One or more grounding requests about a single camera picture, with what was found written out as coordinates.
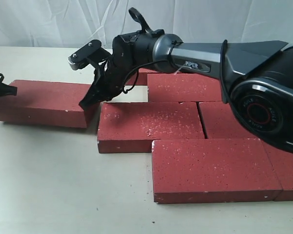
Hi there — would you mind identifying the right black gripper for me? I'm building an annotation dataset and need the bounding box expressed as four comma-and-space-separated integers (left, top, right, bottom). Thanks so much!
79, 59, 134, 111

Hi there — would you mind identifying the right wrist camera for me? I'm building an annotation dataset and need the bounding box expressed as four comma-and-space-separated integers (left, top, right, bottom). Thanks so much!
68, 39, 111, 71

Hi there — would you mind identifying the hidden lower right red brick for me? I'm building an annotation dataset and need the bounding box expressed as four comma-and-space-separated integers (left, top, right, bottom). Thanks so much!
199, 101, 256, 139

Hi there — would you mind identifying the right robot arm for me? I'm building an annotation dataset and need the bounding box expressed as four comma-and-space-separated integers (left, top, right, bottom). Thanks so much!
77, 29, 293, 153

